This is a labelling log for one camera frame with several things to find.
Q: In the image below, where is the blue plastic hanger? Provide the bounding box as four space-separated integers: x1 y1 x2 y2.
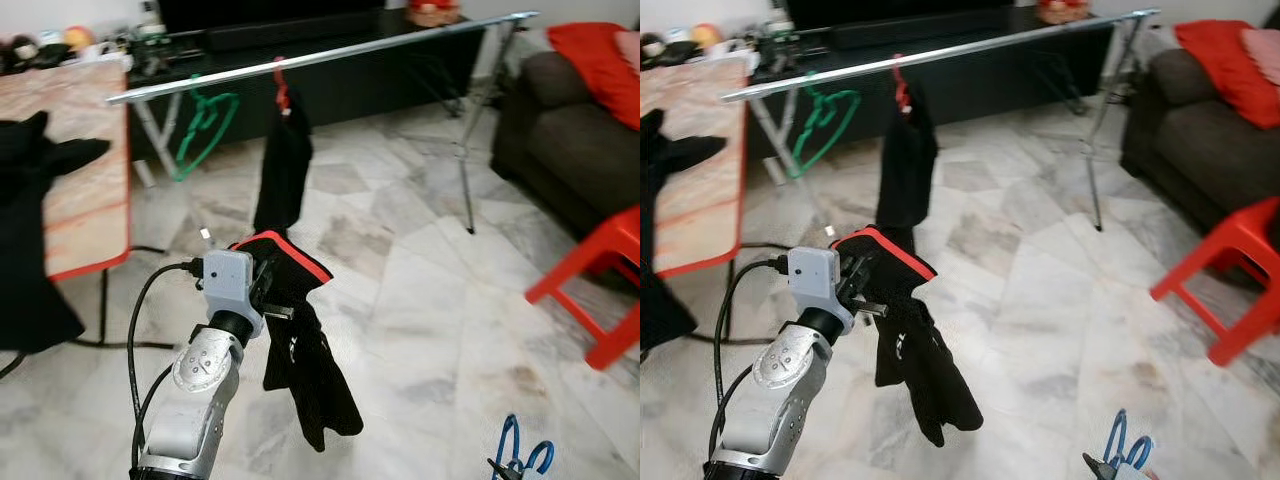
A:
494 412 557 480
1100 407 1157 477

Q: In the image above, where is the black garment red trim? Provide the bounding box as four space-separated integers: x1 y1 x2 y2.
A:
830 225 985 448
230 229 365 453

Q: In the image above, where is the green plastic hanger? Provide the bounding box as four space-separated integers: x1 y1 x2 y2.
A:
171 74 242 184
784 74 864 182

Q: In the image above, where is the red plastic hanger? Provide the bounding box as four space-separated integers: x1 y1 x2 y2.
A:
272 56 294 117
891 54 914 114

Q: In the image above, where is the plain black garment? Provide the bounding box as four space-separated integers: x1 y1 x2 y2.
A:
875 95 940 252
251 100 315 237

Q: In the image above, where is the marble table red edge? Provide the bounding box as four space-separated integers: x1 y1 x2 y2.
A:
0 60 136 351
640 55 751 346

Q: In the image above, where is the black TV console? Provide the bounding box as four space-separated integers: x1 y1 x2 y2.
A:
745 5 1121 151
125 8 501 161

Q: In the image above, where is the crumpled black cloth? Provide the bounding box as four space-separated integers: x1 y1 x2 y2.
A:
640 108 730 353
0 110 113 354

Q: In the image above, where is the red plastic stool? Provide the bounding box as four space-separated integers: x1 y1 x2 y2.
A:
1149 196 1280 368
524 204 640 372

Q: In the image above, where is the silver metal clothes rack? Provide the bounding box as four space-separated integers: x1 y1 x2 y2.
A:
105 10 541 236
720 8 1161 233

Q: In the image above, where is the black soundbar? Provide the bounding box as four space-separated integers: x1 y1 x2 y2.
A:
205 10 389 53
830 10 1013 51

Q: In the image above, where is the black television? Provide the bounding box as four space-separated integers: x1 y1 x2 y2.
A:
785 0 1016 31
158 0 389 34

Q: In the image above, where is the black plush toy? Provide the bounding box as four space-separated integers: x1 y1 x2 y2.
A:
640 32 696 71
0 35 63 76

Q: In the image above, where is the red gold figurine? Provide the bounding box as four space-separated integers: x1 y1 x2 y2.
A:
404 0 464 29
1033 0 1093 26

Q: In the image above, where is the dark brown sofa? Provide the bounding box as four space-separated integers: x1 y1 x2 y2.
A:
489 50 640 243
1119 45 1280 239

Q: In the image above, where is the red cushion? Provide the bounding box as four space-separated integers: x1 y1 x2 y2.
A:
546 21 640 132
1172 19 1280 130

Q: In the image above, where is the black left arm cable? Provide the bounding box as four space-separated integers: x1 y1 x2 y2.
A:
127 260 207 471
709 256 793 461

